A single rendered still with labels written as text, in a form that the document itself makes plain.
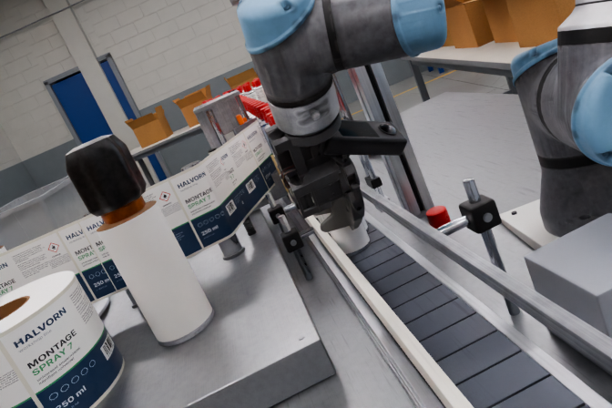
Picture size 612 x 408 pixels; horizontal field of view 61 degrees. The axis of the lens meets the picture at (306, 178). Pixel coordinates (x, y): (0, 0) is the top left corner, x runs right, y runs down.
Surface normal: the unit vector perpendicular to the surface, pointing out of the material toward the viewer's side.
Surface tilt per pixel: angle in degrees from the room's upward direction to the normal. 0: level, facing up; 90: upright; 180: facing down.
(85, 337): 90
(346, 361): 0
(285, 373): 90
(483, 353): 0
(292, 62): 118
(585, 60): 75
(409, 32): 110
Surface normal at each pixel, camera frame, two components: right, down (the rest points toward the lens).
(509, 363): -0.39, -0.89
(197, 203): 0.26, 0.15
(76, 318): 0.92, -0.35
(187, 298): 0.66, -0.09
